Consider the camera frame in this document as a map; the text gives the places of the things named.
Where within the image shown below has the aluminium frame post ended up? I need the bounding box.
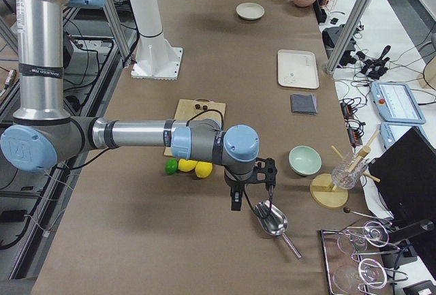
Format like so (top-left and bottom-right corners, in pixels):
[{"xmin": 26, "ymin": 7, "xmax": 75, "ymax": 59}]
[{"xmin": 325, "ymin": 0, "xmax": 371, "ymax": 76}]

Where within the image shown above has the black wire glass rack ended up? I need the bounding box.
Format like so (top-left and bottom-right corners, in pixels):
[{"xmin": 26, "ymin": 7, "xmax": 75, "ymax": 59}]
[{"xmin": 319, "ymin": 230, "xmax": 408, "ymax": 294}]

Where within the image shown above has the wooden cutting board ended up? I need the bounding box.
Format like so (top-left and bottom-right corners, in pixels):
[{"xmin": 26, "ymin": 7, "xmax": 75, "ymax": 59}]
[{"xmin": 163, "ymin": 99, "xmax": 227, "ymax": 157}]

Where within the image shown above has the blue teach pendant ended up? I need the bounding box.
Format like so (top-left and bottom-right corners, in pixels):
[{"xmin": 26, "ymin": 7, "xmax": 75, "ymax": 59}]
[
  {"xmin": 379, "ymin": 122, "xmax": 413, "ymax": 149},
  {"xmin": 370, "ymin": 81, "xmax": 426, "ymax": 125}
]

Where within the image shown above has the lower wine glass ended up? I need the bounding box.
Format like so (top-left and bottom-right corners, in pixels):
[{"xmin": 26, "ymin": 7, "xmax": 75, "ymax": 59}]
[{"xmin": 332, "ymin": 258, "xmax": 388, "ymax": 294}]

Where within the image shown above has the grey folded cloth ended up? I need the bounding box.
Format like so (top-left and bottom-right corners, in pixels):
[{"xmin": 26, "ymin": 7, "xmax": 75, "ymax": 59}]
[{"xmin": 290, "ymin": 93, "xmax": 317, "ymax": 115}]

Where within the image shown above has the wine glass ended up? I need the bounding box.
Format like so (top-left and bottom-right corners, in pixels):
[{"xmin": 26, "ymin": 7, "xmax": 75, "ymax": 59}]
[
  {"xmin": 332, "ymin": 258, "xmax": 388, "ymax": 294},
  {"xmin": 337, "ymin": 221, "xmax": 389, "ymax": 254}
]

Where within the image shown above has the clear glass cup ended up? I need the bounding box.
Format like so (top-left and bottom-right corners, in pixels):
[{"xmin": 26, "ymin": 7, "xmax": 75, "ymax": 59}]
[{"xmin": 331, "ymin": 153, "xmax": 368, "ymax": 189}]

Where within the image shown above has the beige round plate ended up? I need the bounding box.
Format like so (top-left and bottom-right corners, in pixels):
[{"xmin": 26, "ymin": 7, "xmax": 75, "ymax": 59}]
[{"xmin": 236, "ymin": 2, "xmax": 265, "ymax": 20}]

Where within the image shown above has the wooden cup stand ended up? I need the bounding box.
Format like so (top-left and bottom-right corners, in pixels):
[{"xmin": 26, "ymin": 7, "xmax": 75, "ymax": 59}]
[{"xmin": 310, "ymin": 129, "xmax": 381, "ymax": 208}]

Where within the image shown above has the mint green bowl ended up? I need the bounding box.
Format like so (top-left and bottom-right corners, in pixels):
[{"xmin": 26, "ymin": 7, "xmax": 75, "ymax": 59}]
[{"xmin": 288, "ymin": 145, "xmax": 322, "ymax": 176}]

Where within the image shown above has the black monitor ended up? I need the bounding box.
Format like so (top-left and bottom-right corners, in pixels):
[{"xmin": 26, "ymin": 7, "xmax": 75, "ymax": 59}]
[{"xmin": 369, "ymin": 126, "xmax": 436, "ymax": 221}]

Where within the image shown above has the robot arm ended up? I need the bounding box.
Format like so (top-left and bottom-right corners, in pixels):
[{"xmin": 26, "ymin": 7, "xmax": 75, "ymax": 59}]
[{"xmin": 1, "ymin": 0, "xmax": 260, "ymax": 211}]

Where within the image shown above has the white rabbit tray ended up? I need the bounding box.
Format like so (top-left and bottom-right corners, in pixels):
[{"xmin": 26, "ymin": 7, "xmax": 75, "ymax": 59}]
[{"xmin": 277, "ymin": 50, "xmax": 320, "ymax": 89}]

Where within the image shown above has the green lime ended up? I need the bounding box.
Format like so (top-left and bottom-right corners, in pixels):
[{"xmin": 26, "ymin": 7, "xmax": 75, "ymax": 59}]
[{"xmin": 165, "ymin": 158, "xmax": 178, "ymax": 175}]

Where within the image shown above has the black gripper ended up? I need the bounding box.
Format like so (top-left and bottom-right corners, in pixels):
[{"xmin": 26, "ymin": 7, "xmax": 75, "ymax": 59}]
[{"xmin": 224, "ymin": 169, "xmax": 252, "ymax": 211}]

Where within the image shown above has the yellow lemon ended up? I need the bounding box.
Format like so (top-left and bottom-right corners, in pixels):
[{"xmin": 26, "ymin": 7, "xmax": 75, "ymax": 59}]
[
  {"xmin": 195, "ymin": 161, "xmax": 213, "ymax": 178},
  {"xmin": 178, "ymin": 159, "xmax": 198, "ymax": 172}
]

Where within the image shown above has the upper wine glass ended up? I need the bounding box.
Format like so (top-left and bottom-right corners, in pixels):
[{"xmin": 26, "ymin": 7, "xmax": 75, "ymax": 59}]
[{"xmin": 337, "ymin": 221, "xmax": 389, "ymax": 254}]

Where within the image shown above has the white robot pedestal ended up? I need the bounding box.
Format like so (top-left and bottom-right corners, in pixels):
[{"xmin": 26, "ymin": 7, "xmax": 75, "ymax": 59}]
[{"xmin": 130, "ymin": 0, "xmax": 183, "ymax": 80}]

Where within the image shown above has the metal scoop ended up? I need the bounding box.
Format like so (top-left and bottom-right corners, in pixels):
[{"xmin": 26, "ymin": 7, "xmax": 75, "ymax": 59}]
[{"xmin": 253, "ymin": 200, "xmax": 302, "ymax": 259}]

